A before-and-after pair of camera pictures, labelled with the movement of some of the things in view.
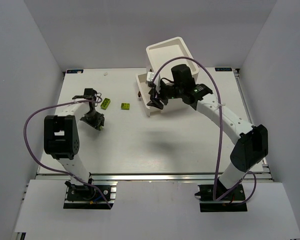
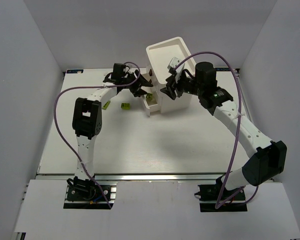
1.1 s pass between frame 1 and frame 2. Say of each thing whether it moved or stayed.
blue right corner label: stayed
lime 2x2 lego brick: stayed
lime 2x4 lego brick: stayed
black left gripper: moved
